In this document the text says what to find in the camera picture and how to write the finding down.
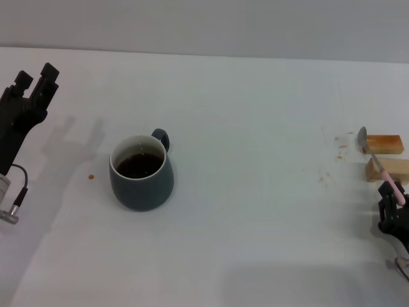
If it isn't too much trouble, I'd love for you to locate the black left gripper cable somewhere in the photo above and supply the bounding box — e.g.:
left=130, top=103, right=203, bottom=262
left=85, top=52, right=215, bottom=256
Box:
left=0, top=164, right=29, bottom=225

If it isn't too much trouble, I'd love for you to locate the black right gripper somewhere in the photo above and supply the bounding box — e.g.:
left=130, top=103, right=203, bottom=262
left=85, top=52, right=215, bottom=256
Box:
left=376, top=180, right=409, bottom=258

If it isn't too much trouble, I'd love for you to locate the pink handled metal spoon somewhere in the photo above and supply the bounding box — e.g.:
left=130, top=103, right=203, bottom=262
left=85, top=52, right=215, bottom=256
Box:
left=357, top=126, right=408, bottom=206

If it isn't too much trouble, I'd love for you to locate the grey cup with coffee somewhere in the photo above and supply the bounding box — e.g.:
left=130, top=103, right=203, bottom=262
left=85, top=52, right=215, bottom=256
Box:
left=109, top=128, right=175, bottom=212

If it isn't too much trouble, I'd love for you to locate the brown stained wooden block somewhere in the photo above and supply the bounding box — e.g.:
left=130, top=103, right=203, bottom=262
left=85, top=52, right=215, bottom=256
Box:
left=364, top=134, right=404, bottom=155

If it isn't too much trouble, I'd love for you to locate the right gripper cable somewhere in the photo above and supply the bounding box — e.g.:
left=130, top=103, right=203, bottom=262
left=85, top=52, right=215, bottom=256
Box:
left=394, top=255, right=409, bottom=283

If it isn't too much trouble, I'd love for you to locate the light notched wooden block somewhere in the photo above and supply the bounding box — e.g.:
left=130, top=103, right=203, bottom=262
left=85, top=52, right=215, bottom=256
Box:
left=366, top=156, right=409, bottom=185

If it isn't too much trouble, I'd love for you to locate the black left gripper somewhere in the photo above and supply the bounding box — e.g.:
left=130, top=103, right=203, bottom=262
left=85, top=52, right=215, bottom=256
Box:
left=0, top=62, right=61, bottom=175

